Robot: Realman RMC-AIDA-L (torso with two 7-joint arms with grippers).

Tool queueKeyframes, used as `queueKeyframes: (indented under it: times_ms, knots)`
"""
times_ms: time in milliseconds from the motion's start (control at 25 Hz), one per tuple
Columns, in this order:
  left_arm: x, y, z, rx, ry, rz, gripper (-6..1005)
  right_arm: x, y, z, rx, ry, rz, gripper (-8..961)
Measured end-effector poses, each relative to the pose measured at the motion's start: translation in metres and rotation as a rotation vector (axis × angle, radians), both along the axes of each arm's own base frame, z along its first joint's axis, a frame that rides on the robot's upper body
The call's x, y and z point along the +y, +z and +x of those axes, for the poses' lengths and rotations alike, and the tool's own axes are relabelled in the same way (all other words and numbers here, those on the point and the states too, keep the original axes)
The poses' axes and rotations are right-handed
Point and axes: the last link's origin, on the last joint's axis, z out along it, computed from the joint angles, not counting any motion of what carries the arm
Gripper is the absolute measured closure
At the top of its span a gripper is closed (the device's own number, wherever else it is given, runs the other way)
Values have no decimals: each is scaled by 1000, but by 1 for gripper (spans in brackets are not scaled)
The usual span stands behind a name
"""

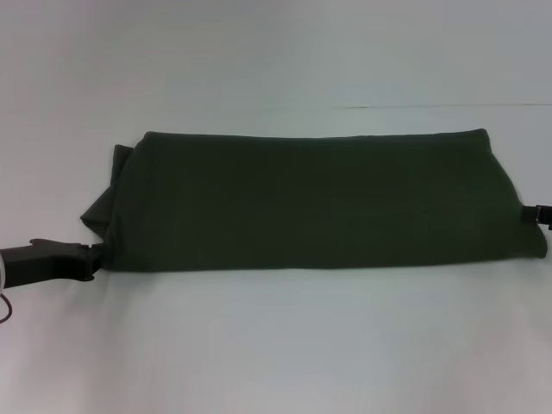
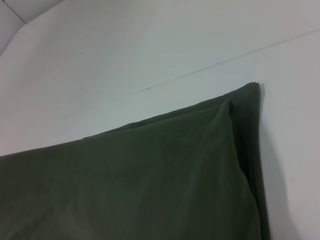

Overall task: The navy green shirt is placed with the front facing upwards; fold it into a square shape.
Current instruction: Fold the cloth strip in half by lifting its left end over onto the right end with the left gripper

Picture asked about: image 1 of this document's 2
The dark green FREE T-shirt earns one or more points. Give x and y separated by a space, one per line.
302 202

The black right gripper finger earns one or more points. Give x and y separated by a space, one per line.
537 215

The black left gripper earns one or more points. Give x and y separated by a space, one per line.
43 263

